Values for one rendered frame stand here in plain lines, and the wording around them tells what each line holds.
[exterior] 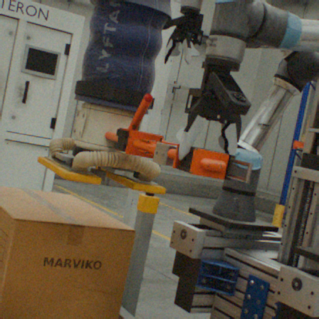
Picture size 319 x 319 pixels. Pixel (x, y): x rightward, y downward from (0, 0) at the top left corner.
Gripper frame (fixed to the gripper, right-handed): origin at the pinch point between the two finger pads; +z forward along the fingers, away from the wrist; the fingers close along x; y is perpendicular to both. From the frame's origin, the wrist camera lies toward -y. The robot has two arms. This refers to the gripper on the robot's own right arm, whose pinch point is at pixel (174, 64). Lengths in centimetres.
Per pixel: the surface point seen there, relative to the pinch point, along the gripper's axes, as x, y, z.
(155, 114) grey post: 243, 154, 11
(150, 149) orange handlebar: -63, -44, 29
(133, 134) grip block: -52, -42, 27
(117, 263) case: -17, -18, 69
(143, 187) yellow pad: -41, -30, 40
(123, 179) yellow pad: -33, -31, 40
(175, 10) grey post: 243, 153, -79
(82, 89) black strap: -25, -46, 17
